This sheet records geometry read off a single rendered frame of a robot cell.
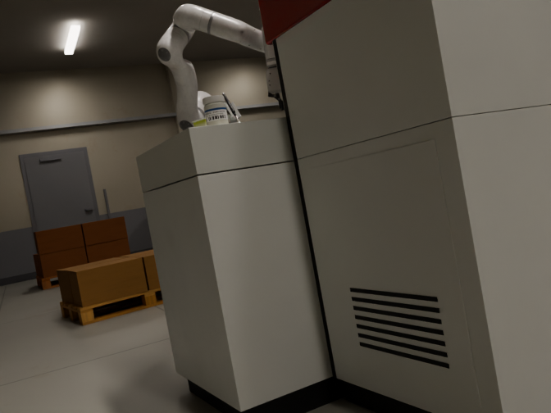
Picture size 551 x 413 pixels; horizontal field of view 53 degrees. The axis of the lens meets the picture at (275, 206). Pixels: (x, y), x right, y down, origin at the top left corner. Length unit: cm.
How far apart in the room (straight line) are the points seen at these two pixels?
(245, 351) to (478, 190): 87
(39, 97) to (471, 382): 1001
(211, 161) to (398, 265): 65
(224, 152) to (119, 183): 906
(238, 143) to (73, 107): 920
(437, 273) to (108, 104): 988
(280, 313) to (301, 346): 14
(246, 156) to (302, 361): 69
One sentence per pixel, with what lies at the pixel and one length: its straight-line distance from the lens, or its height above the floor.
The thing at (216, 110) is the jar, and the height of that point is 101.
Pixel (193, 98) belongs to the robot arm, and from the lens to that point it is 259.
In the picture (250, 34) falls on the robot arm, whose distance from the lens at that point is 236.
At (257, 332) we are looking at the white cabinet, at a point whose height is 30.
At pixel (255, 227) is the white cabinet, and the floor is 63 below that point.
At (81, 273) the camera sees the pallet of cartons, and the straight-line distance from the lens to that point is 447.
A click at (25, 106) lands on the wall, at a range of 1083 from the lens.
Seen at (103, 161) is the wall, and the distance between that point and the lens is 1077.
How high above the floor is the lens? 72
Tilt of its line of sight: 1 degrees down
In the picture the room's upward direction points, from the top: 10 degrees counter-clockwise
